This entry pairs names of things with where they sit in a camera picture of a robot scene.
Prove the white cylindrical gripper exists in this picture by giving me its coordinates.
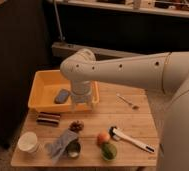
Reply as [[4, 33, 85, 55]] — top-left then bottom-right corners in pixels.
[[71, 81, 95, 112]]

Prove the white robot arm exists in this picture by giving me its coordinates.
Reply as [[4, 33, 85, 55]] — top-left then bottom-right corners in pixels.
[[60, 49, 189, 171]]

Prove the pine cone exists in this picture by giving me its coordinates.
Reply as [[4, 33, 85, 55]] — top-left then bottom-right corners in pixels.
[[69, 120, 84, 133]]

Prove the yellow plastic bin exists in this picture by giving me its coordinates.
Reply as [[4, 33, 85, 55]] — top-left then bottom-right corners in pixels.
[[27, 69, 100, 114]]

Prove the orange peach fruit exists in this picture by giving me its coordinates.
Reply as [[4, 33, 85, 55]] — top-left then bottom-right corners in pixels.
[[97, 132, 110, 145]]

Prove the dark striped block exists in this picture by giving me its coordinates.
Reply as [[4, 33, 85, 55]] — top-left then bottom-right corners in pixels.
[[36, 113, 60, 126]]

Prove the small metal cup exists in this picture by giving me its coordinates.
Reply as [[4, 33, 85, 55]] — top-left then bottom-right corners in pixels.
[[67, 141, 81, 158]]

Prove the grey blue cloth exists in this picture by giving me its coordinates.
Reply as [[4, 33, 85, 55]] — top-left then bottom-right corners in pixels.
[[45, 129, 78, 163]]

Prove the grey metal case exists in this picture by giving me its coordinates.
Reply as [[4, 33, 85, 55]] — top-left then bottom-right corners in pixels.
[[51, 41, 146, 63]]

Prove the green round fruit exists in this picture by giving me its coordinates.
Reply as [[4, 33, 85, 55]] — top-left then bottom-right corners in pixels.
[[101, 143, 117, 161]]

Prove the white paper cup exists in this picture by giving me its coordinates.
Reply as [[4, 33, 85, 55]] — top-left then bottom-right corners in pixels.
[[18, 132, 39, 153]]

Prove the metal pole stand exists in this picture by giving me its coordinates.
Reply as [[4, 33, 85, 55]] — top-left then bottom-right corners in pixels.
[[53, 0, 65, 42]]

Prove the wooden shelf with items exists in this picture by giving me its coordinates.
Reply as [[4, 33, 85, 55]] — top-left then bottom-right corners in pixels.
[[47, 0, 189, 20]]

